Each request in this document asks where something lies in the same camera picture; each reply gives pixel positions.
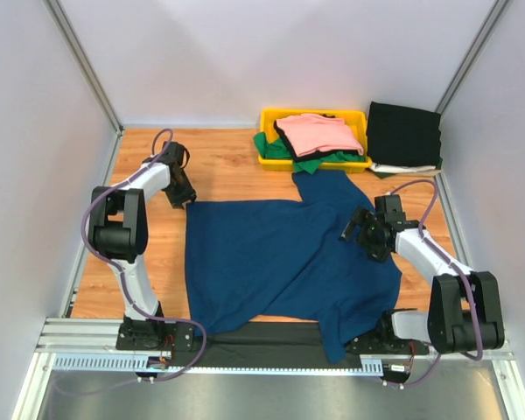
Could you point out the black folded t shirt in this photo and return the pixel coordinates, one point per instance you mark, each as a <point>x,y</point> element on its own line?
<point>403,136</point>

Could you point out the yellow plastic bin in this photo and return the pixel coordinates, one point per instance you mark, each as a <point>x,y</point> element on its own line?
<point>304,140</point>

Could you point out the green t shirt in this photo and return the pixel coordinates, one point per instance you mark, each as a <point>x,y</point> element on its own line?
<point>276,156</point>

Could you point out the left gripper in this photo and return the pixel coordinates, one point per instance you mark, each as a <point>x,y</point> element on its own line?
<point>188,194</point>

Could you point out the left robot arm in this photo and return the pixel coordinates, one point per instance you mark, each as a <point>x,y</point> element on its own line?
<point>117,233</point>

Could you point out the white folded t shirt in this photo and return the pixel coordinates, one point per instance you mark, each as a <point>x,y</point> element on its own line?
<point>392,169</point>

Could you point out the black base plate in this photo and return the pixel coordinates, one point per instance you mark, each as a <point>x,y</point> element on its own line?
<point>259,345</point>

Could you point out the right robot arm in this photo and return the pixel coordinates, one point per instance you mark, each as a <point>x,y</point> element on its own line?
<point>464,314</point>

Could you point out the pink t shirt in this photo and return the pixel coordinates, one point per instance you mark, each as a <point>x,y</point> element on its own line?
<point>319,135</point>

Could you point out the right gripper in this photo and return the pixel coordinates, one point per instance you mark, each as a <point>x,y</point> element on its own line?
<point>360,216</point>

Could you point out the navy blue t shirt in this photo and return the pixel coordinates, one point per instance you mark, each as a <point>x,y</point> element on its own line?
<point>285,258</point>

